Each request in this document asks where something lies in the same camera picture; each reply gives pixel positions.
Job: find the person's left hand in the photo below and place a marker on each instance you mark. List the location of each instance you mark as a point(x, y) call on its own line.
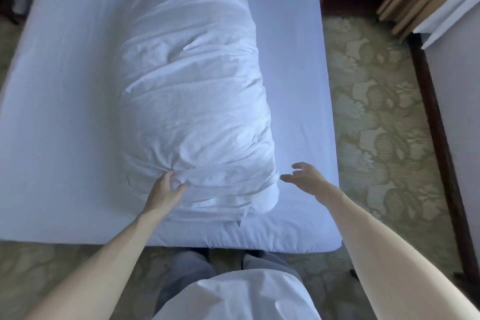
point(162, 191)

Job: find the person's right hand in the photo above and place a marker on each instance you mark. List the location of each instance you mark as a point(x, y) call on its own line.
point(310, 179)

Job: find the person's left thumb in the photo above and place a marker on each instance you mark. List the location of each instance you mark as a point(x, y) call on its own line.
point(180, 189)

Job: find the person's right thumb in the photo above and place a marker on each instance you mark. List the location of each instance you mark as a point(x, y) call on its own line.
point(291, 178)

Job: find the white duvet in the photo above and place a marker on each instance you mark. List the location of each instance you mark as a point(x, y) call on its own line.
point(195, 98)

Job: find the person's left forearm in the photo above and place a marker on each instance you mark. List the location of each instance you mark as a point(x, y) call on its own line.
point(98, 268)

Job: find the person's right forearm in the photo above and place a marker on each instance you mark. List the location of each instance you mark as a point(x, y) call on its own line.
point(392, 256)

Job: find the person's grey trousers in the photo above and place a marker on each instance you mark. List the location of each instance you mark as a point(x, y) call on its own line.
point(195, 274)

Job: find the person's white shirt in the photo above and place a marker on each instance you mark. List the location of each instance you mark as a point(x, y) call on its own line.
point(234, 297)

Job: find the white bed mattress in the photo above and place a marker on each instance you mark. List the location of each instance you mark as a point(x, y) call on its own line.
point(67, 106)

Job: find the dark wooden baseboard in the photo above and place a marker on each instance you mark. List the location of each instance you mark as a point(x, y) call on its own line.
point(440, 151)

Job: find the white sheer curtain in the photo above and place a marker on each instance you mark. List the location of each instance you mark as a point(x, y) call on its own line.
point(450, 12)

